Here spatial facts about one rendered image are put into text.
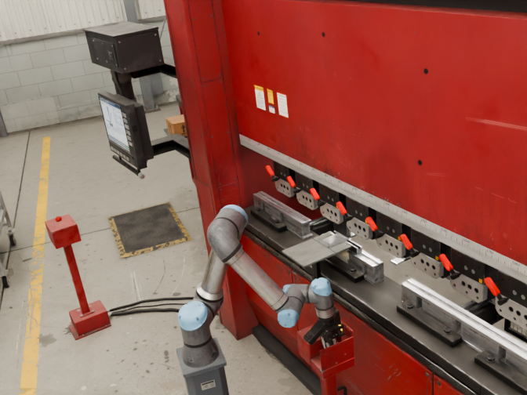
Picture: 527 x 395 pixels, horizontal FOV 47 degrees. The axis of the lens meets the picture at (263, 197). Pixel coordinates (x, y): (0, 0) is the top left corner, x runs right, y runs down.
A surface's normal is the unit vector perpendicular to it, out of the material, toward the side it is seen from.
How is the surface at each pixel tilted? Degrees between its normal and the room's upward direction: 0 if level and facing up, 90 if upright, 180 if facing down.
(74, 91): 90
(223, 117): 90
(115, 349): 0
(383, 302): 0
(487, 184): 90
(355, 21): 90
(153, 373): 0
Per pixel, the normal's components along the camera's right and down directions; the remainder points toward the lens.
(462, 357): -0.11, -0.90
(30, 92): 0.29, 0.37
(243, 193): 0.51, 0.30
